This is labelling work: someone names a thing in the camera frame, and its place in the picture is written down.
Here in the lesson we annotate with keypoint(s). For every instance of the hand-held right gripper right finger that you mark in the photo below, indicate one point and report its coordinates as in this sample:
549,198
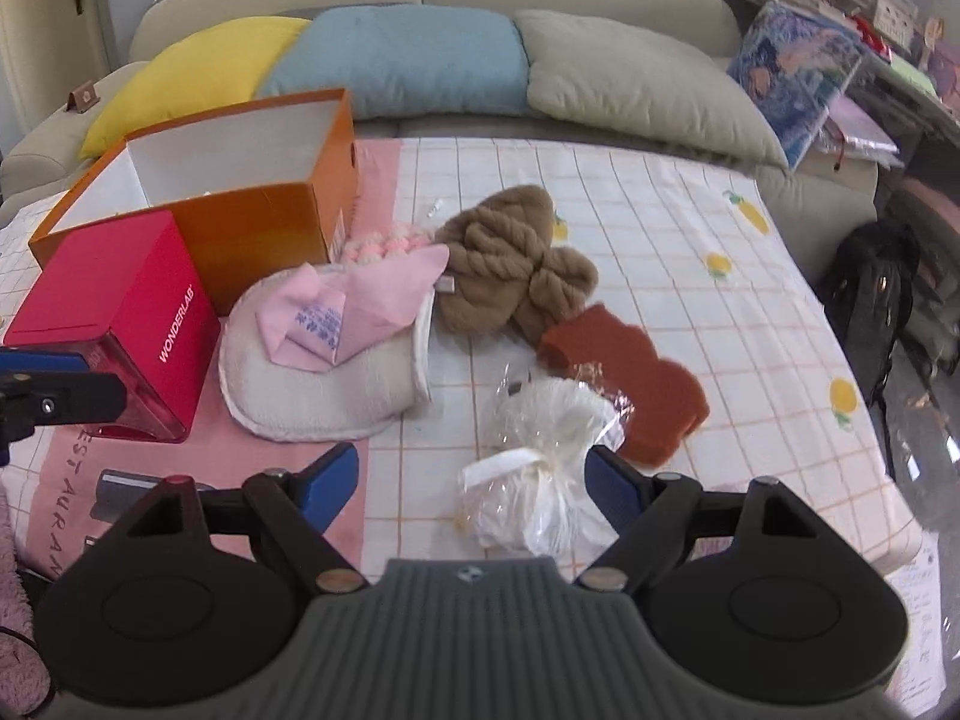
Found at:
611,491

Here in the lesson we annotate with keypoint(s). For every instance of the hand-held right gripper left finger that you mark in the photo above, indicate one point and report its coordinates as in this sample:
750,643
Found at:
331,481

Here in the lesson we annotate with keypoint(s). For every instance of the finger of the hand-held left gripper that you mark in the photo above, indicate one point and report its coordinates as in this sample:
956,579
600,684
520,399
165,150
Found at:
67,396

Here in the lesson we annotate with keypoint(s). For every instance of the clear plastic zip bag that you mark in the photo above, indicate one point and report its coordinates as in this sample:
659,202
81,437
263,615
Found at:
330,397

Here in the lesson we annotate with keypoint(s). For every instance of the clear bag with white cloth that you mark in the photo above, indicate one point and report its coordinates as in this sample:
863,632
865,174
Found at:
540,420

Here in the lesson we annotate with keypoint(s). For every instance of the orange cardboard box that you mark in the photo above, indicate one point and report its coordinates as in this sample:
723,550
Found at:
255,240

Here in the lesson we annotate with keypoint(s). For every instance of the pink and white crochet pouch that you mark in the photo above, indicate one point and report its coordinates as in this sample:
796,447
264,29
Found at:
390,244

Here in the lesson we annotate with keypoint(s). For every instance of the brown plush toy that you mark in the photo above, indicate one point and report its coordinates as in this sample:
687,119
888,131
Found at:
495,255

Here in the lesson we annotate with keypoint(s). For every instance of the pink printed mat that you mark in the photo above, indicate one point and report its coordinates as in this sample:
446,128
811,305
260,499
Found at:
247,480

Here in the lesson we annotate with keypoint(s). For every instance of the red box with clear window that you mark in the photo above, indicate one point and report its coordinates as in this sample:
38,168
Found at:
112,292

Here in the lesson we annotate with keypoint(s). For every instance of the reddish brown sponge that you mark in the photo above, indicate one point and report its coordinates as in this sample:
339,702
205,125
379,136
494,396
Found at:
645,375

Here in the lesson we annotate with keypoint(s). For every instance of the person's pink fuzzy clothing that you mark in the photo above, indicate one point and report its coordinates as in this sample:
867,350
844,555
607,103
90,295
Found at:
15,555

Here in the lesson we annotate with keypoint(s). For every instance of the pink folded cloth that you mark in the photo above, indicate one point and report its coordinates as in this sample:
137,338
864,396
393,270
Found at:
375,292

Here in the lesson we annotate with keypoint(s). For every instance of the white checked lemon bed sheet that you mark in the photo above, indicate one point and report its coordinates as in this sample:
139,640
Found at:
675,240

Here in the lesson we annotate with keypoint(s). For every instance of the small brown leather tag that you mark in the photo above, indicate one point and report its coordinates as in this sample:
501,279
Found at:
82,97

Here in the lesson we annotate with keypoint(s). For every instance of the black backpack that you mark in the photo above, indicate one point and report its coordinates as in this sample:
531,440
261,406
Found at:
870,300

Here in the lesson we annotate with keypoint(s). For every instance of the white paper sheet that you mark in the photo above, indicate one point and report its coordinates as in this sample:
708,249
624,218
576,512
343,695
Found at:
919,615

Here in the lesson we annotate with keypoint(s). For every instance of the yellow pillow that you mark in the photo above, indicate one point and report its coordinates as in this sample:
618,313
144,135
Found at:
195,75

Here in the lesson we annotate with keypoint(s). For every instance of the cream door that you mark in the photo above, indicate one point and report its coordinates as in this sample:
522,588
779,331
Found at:
41,45

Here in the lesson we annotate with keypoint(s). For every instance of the beige pillow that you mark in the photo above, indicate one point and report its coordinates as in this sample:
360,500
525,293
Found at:
637,82

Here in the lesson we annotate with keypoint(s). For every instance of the light blue pillow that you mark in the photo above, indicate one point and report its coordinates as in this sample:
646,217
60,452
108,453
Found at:
405,60

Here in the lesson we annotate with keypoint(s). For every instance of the clear folder with papers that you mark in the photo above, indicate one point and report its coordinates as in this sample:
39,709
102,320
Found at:
862,131

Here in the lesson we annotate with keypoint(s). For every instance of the blue illustrated board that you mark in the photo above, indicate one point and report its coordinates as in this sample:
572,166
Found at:
795,75

